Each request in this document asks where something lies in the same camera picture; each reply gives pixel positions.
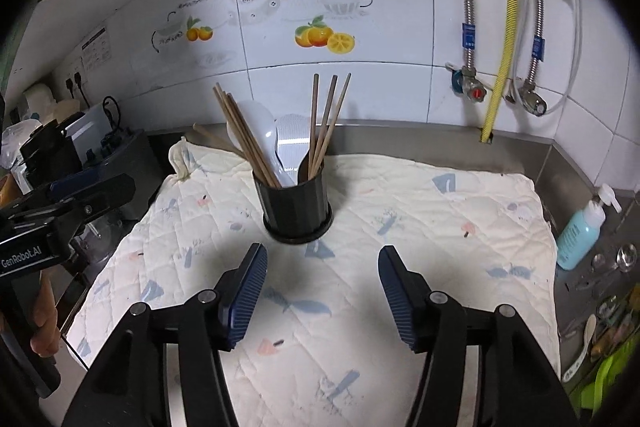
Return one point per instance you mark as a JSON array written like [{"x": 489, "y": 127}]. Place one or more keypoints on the blue pump bottle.
[{"x": 580, "y": 232}]

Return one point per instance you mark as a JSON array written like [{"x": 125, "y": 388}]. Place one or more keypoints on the black kitchen appliance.
[{"x": 140, "y": 177}]

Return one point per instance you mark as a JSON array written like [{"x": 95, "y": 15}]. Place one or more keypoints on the white wall notice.
[{"x": 95, "y": 49}]

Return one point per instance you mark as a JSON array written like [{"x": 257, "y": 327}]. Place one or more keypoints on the printed quilted mat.
[{"x": 400, "y": 207}]

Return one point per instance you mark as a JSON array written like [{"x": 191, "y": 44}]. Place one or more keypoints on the black ribbed utensil holder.
[{"x": 295, "y": 212}]

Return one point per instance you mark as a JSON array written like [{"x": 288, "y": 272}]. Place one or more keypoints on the person's left hand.
[{"x": 47, "y": 322}]

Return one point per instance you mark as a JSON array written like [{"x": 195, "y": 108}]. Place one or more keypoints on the black wall plug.
[{"x": 77, "y": 81}]

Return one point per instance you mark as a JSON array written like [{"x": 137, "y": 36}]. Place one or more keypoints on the translucent white rice spoon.
[{"x": 257, "y": 122}]

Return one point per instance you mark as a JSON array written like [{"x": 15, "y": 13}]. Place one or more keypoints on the grey dimpled rice paddle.
[{"x": 292, "y": 137}]

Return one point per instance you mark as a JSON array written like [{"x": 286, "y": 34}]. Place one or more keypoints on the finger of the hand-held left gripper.
[{"x": 90, "y": 187}]

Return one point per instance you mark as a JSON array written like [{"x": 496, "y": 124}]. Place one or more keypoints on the green plastic object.
[{"x": 615, "y": 377}]

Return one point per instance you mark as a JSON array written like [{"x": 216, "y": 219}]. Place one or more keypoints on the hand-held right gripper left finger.
[{"x": 247, "y": 292}]

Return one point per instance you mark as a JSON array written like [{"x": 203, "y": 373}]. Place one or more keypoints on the group of wooden chopsticks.
[{"x": 245, "y": 134}]

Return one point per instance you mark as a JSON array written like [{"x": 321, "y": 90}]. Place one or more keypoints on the metal angle valve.
[{"x": 532, "y": 99}]

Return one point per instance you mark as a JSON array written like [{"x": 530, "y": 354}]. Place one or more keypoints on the white ceramic spoon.
[{"x": 590, "y": 327}]

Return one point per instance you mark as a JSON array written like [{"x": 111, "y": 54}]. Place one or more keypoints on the small metal spoon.
[{"x": 598, "y": 260}]

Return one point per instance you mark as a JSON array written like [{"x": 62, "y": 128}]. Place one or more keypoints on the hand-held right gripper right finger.
[{"x": 395, "y": 292}]

